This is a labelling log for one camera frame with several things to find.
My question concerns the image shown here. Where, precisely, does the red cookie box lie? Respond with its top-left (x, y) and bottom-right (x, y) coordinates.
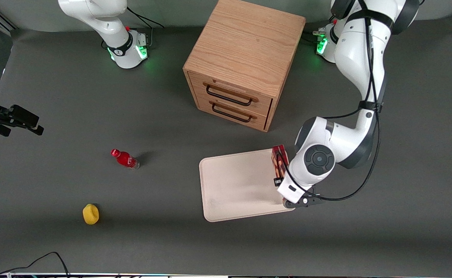
top-left (271, 144), bottom-right (290, 183)

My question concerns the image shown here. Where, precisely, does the cream rectangular tray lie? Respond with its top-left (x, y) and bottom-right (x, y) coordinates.
top-left (199, 148), bottom-right (296, 223)

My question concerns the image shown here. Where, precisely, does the red plastic bottle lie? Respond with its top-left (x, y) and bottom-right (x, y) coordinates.
top-left (110, 149), bottom-right (140, 170)

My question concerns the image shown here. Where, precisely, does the yellow sponge lemon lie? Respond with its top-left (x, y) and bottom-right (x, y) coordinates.
top-left (82, 203), bottom-right (100, 225)

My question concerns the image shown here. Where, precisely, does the wooden two-drawer cabinet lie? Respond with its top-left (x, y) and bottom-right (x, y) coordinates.
top-left (183, 0), bottom-right (307, 133)

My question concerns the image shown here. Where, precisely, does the aluminium frame rail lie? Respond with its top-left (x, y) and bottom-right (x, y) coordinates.
top-left (0, 7), bottom-right (18, 32)

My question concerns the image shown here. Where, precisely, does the black drawer handle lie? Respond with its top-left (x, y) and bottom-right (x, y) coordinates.
top-left (206, 85), bottom-right (254, 107)
top-left (211, 102), bottom-right (253, 123)

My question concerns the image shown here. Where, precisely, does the black cable on table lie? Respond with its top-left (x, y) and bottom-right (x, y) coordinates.
top-left (0, 252), bottom-right (71, 278)

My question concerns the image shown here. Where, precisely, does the black right arm base cable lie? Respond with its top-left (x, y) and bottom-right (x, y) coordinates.
top-left (127, 6), bottom-right (165, 49)

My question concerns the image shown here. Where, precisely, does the black arm base cable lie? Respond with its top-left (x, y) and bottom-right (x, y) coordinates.
top-left (127, 6), bottom-right (165, 49)
top-left (302, 15), bottom-right (336, 44)

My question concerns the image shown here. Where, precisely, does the black left arm base cable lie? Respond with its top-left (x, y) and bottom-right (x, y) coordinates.
top-left (302, 15), bottom-right (336, 44)

